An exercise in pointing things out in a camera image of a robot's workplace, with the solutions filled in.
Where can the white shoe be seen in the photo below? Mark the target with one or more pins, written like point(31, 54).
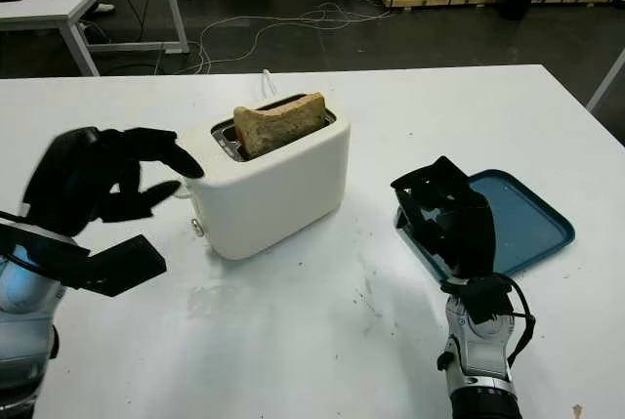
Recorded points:
point(104, 8)

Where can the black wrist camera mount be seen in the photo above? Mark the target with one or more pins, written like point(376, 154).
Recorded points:
point(122, 267)
point(483, 299)

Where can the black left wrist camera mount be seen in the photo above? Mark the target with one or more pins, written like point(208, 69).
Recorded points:
point(122, 267)

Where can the blue plastic tray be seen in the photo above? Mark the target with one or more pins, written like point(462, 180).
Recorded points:
point(527, 223)

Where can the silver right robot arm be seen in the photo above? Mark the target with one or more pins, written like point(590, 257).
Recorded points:
point(483, 355)

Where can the cream white two-slot toaster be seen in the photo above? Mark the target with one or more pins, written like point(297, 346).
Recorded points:
point(273, 204)

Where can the white toaster lever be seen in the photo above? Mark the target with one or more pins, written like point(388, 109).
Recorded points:
point(184, 193)

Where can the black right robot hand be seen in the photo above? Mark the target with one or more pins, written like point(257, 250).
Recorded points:
point(469, 233)

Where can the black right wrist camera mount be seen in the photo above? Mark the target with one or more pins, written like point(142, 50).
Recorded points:
point(483, 299)

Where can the white slanted table leg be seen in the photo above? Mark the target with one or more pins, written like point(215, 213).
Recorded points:
point(605, 82)

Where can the brown bread slice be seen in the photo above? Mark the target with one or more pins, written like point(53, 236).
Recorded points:
point(278, 128)

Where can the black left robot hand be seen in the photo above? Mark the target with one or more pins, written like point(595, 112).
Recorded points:
point(73, 180)

